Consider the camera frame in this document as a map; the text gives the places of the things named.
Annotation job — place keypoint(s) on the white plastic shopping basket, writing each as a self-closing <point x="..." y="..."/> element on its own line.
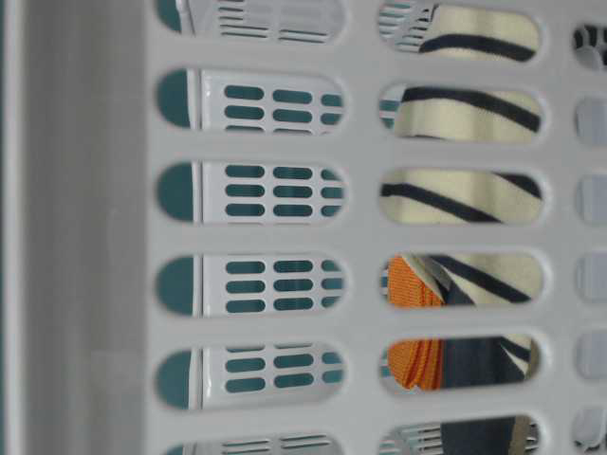
<point x="195" y="252"/>

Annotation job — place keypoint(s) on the orange knitted cloth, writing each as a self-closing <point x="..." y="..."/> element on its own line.
<point x="414" y="363"/>

